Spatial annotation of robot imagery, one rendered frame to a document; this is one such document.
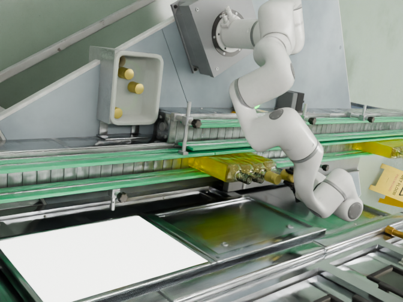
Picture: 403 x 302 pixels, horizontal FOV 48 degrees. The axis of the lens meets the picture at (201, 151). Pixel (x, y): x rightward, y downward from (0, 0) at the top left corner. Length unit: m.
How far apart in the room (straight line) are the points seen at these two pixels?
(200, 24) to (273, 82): 0.50
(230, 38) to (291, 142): 0.54
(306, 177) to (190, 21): 0.66
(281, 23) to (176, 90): 0.53
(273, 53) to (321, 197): 0.40
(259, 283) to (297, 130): 0.37
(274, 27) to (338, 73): 1.16
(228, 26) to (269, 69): 0.47
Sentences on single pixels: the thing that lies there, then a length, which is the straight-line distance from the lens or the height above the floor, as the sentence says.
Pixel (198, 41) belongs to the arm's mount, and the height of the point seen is 0.84.
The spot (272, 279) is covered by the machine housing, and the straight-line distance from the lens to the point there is 1.17.
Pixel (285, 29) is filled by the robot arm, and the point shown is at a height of 1.22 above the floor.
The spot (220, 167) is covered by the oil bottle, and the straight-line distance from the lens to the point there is 1.43.
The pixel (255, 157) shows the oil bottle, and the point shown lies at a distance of 1.58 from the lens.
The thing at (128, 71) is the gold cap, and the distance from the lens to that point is 1.42.
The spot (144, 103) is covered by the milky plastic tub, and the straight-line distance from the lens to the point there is 1.51.
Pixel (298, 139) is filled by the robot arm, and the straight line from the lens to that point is 1.10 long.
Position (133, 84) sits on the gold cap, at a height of 0.80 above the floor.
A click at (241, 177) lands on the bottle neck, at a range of 1.39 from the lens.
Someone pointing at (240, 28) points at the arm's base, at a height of 0.97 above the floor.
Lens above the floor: 2.01
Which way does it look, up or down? 46 degrees down
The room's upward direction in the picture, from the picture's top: 112 degrees clockwise
